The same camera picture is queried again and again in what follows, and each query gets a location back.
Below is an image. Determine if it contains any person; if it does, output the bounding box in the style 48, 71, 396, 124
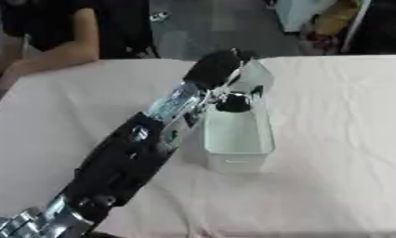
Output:
0, 0, 161, 110
268, 0, 396, 57

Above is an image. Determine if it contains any white rectangular box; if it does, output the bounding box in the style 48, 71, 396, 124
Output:
201, 59, 278, 174

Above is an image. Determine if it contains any person's hand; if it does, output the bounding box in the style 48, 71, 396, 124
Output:
298, 32, 340, 56

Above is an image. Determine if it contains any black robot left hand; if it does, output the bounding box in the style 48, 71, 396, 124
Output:
181, 48, 258, 113

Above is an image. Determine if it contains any small white and black object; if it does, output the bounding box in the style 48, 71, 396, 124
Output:
147, 11, 172, 23

